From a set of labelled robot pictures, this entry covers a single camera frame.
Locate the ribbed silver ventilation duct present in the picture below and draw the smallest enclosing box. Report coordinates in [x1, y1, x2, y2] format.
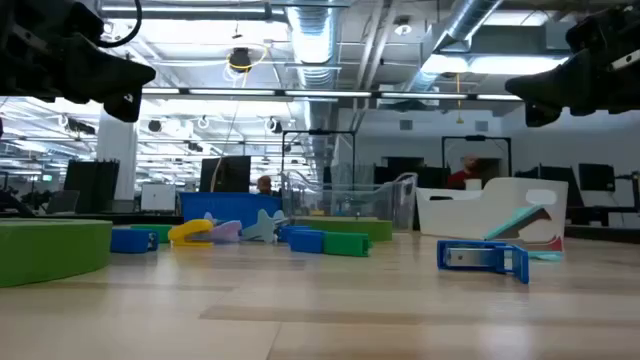
[285, 0, 343, 91]
[402, 0, 505, 94]

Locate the white plastic bin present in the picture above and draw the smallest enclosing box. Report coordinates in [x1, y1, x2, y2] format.
[415, 176, 570, 242]

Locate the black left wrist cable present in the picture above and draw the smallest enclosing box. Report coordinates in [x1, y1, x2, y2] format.
[96, 0, 144, 50]

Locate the black ceiling camera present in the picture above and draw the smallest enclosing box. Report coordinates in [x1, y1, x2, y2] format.
[228, 46, 253, 74]

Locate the blue-grey staple remover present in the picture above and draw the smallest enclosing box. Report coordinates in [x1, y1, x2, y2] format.
[241, 208, 291, 245]

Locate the grey office chair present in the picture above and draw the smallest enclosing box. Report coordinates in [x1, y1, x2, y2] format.
[46, 189, 81, 216]

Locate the blue and green stapler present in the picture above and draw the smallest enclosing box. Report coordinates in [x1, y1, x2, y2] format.
[277, 224, 374, 259]

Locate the yellow mini stapler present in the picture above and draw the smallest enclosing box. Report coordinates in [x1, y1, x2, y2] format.
[167, 218, 215, 248]

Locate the white pillar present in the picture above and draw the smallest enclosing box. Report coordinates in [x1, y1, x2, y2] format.
[96, 107, 138, 201]

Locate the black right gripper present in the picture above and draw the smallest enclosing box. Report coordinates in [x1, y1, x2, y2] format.
[504, 3, 640, 128]

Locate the blue mini stapler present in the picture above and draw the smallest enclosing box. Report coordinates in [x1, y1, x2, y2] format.
[110, 228, 160, 255]

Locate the teal staple remover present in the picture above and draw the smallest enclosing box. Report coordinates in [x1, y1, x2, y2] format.
[482, 203, 565, 263]

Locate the purple staple remover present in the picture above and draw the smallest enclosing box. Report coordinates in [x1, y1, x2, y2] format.
[202, 212, 244, 245]

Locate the white cabinet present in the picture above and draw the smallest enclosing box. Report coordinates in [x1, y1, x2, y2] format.
[140, 183, 178, 213]

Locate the blue plastic basket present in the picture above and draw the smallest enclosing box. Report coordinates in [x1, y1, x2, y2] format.
[178, 191, 284, 231]

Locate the black partition panel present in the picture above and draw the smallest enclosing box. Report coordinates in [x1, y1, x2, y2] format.
[63, 159, 121, 215]

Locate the clear plastic bin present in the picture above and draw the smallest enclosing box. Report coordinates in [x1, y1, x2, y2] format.
[280, 171, 419, 232]

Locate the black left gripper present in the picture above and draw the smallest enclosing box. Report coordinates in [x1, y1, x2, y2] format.
[0, 0, 157, 124]

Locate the round white ceiling sensor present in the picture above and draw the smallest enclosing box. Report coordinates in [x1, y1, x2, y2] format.
[392, 16, 414, 37]

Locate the long ceiling light strip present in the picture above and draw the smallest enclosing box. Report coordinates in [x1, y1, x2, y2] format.
[141, 87, 524, 103]

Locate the small green tape roll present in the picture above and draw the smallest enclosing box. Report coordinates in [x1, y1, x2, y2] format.
[294, 216, 394, 243]

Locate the green mini stapler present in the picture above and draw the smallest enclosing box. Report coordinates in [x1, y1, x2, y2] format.
[130, 224, 174, 245]

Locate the large green tape roll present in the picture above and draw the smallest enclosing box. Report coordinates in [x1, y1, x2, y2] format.
[0, 218, 113, 289]

